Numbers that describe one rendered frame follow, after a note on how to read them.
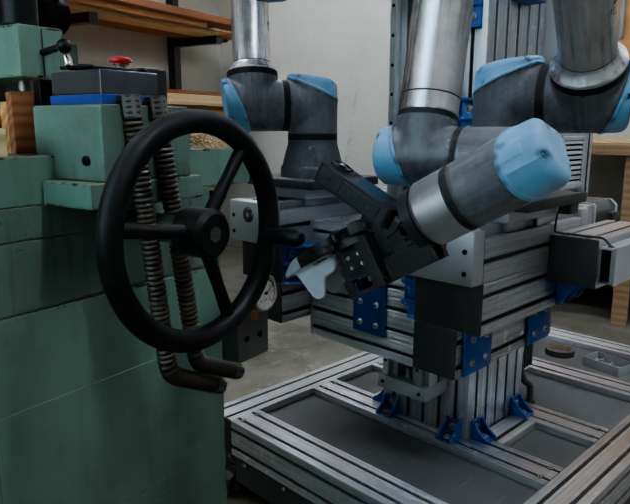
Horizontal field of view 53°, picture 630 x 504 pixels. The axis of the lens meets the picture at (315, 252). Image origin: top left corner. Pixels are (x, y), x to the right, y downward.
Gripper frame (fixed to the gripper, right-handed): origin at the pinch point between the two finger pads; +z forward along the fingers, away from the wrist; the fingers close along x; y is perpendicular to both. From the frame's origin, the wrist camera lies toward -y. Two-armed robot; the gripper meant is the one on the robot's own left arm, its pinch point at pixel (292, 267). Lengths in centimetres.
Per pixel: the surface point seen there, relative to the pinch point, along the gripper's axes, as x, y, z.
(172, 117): -14.7, -18.9, -4.9
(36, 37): -11.0, -43.3, 15.5
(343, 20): 307, -166, 117
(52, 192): -19.3, -19.4, 13.6
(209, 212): -10.8, -8.9, -0.6
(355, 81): 307, -128, 128
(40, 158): -19.2, -23.9, 13.4
